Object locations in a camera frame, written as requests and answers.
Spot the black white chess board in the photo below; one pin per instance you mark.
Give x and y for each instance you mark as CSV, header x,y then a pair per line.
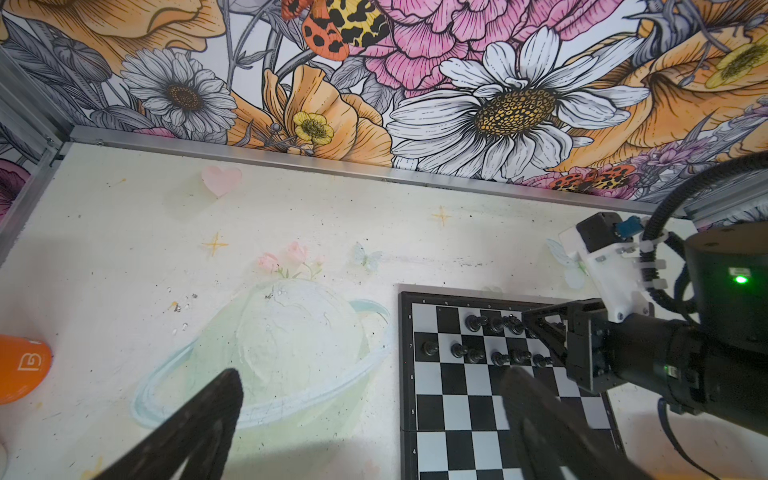
x,y
454,352

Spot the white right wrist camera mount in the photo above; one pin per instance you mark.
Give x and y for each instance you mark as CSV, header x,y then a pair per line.
x,y
608,247

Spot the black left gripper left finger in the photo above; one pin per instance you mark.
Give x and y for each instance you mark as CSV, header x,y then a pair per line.
x,y
194,442

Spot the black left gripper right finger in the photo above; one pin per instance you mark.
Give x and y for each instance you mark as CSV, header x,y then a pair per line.
x,y
546,436

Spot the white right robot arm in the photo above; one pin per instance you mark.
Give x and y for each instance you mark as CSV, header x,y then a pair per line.
x,y
716,365

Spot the orange capped bottle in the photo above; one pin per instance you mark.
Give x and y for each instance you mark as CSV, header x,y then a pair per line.
x,y
24,365

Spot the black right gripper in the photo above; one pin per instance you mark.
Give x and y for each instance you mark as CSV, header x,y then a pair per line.
x,y
576,334

